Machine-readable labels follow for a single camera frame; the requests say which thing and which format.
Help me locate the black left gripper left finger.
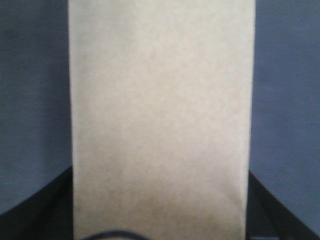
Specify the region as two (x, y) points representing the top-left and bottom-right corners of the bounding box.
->
(0, 167), (74, 240)

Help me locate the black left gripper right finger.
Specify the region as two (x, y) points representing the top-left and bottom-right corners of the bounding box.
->
(246, 172), (320, 240)

